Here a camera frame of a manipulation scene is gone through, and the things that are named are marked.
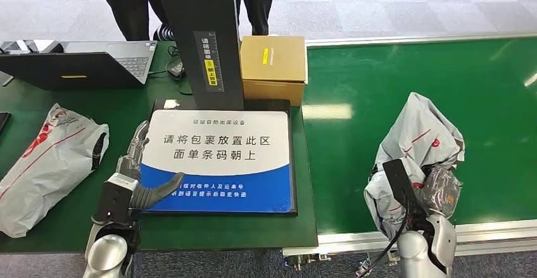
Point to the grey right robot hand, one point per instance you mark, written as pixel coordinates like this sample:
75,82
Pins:
440,190

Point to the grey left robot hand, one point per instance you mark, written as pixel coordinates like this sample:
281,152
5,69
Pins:
130,165

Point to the grey mailer bag package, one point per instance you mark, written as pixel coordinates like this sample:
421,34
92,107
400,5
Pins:
415,133
46,171

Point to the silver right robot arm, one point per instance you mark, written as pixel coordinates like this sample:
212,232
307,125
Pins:
419,251

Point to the green conveyor belt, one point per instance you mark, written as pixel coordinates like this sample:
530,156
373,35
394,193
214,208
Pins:
482,121

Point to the flat grey mailer bag package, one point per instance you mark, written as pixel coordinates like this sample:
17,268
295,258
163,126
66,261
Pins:
46,171

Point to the brown cardboard box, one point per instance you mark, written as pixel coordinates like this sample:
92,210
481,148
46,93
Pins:
272,62

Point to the white blue scanner platform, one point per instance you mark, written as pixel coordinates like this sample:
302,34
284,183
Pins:
218,154

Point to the black grey laptop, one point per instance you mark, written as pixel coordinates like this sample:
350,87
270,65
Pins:
63,72

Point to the silver metal device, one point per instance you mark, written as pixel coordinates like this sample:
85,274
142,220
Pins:
33,45

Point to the person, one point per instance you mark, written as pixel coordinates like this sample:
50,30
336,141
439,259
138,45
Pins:
126,3
258,3

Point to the black scanner column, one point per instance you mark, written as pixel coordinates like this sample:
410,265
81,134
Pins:
201,12

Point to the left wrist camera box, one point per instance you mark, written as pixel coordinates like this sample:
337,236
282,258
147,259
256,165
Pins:
115,198

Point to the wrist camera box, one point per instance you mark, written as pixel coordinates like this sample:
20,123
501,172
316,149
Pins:
398,184
115,198

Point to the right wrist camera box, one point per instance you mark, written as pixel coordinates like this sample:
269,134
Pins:
398,184

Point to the aluminium conveyor frame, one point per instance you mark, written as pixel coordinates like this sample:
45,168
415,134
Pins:
495,232

